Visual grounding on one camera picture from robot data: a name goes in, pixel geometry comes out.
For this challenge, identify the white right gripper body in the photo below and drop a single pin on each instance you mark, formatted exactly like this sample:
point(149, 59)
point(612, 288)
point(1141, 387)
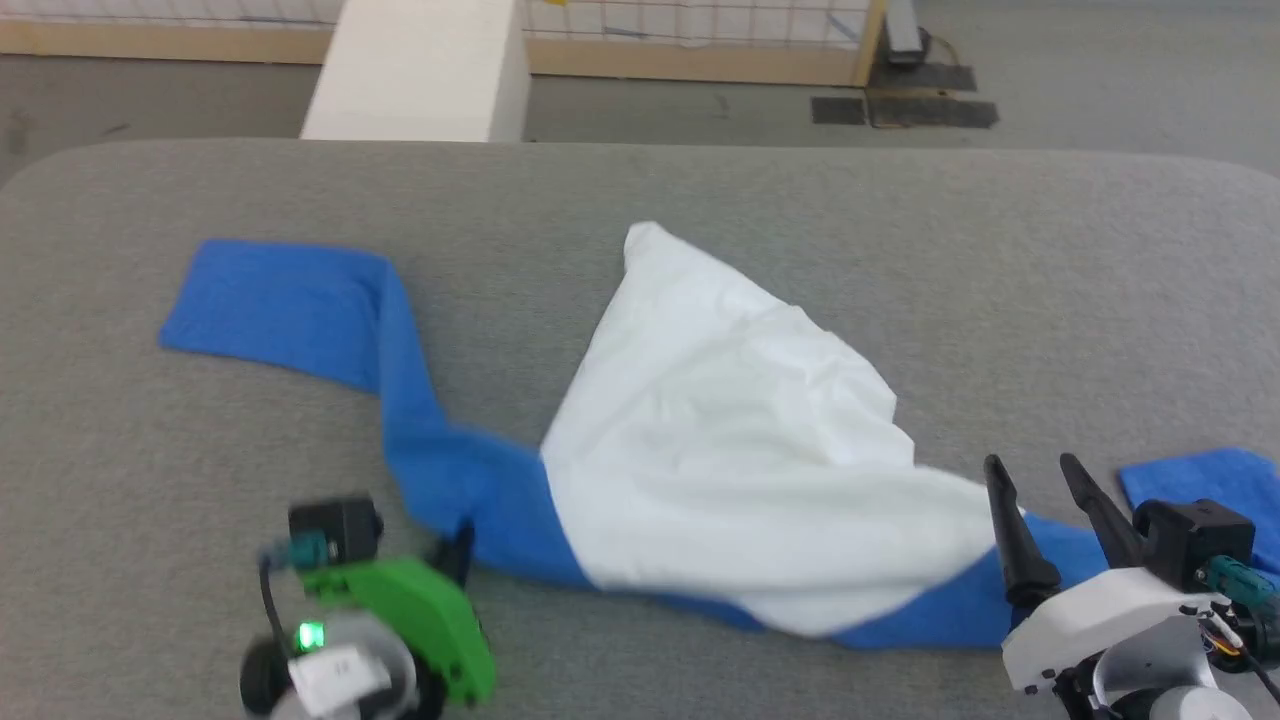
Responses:
point(1100, 615)

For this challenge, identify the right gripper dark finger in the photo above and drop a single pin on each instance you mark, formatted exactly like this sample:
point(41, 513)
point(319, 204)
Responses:
point(1105, 525)
point(1020, 560)

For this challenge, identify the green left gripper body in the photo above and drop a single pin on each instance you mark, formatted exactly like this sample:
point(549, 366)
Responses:
point(420, 605)

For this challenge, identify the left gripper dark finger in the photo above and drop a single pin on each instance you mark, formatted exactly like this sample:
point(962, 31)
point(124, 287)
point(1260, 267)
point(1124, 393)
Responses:
point(460, 555)

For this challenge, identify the blue and white shirt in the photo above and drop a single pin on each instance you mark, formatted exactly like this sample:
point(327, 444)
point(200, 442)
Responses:
point(720, 450)

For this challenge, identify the large dark floor mat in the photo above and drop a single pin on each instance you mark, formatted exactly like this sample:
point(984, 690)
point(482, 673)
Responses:
point(930, 100)

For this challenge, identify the small dark floor mat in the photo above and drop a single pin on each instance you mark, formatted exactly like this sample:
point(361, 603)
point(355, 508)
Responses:
point(838, 110)

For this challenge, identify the white square pillar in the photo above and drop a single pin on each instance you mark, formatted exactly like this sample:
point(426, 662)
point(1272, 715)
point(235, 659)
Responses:
point(420, 70)

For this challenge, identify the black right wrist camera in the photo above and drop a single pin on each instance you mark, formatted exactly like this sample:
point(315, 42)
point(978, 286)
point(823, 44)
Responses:
point(1190, 540)

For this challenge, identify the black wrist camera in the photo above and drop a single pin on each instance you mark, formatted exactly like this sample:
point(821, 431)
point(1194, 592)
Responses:
point(1190, 540)
point(340, 525)

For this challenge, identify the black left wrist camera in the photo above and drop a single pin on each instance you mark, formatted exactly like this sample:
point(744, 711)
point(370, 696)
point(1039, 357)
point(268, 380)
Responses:
point(340, 525)

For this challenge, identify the teal left camera connector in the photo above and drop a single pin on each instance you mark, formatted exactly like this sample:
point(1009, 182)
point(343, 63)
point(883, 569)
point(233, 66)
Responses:
point(305, 552)

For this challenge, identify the teal camera connector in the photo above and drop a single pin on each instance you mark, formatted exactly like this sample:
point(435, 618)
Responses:
point(305, 552)
point(1240, 582)

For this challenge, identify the teal right camera connector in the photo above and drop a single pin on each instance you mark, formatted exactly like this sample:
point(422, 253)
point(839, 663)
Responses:
point(1240, 582)

